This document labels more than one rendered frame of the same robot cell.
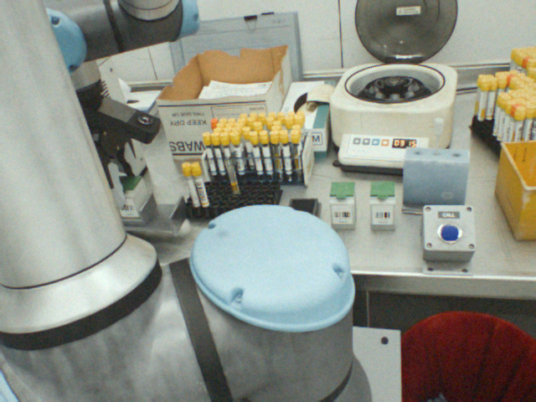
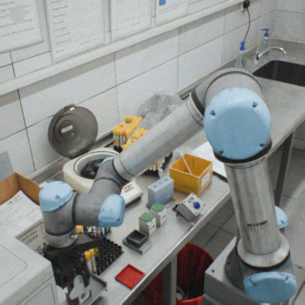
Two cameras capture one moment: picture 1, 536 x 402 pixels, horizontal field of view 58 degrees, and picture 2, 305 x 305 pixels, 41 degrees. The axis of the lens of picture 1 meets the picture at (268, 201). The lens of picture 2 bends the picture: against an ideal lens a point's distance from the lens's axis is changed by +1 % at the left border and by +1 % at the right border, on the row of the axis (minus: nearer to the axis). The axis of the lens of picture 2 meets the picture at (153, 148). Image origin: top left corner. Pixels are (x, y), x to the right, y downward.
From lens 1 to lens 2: 1.01 m
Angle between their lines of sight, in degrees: 56
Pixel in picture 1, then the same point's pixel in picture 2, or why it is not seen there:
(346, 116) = not seen: hidden behind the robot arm
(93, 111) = (80, 245)
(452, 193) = (170, 194)
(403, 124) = not seen: hidden behind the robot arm
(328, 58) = (27, 169)
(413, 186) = (158, 200)
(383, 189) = (158, 207)
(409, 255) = (183, 224)
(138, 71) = not seen: outside the picture
